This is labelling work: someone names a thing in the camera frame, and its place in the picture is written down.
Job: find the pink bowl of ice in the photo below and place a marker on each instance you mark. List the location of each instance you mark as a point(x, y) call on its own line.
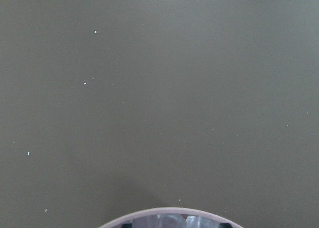
point(171, 217)

